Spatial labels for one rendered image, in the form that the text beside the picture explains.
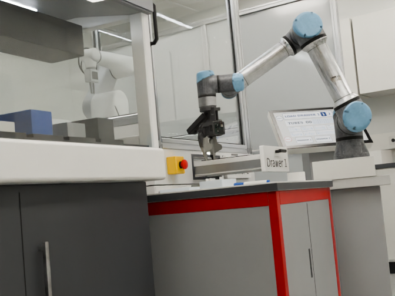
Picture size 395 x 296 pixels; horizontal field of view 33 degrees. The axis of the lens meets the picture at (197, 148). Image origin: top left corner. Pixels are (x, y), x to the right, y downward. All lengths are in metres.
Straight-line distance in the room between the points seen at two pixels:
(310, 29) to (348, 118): 0.40
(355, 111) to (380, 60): 3.36
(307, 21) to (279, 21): 1.89
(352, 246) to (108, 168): 1.25
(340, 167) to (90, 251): 1.22
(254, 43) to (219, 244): 2.69
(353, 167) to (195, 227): 0.80
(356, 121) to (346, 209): 0.37
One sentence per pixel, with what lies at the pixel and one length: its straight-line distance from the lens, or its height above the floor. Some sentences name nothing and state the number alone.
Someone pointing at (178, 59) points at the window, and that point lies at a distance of 2.95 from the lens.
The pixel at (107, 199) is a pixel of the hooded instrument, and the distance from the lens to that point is 2.01.
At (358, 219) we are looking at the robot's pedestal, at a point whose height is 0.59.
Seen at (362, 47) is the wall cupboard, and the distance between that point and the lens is 6.13.
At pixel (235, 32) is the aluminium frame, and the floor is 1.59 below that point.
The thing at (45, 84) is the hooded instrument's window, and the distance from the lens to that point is 1.76.
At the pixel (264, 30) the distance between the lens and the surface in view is 4.69.
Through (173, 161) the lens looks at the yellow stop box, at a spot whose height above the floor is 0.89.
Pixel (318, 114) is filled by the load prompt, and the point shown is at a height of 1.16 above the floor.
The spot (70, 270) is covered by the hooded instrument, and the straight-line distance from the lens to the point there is 1.86.
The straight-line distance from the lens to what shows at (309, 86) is 4.49.
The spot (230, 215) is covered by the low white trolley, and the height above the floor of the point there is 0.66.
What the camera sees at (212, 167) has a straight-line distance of 2.86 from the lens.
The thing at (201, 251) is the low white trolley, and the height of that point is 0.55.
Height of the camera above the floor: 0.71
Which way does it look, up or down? 5 degrees up
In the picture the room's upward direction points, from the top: 5 degrees counter-clockwise
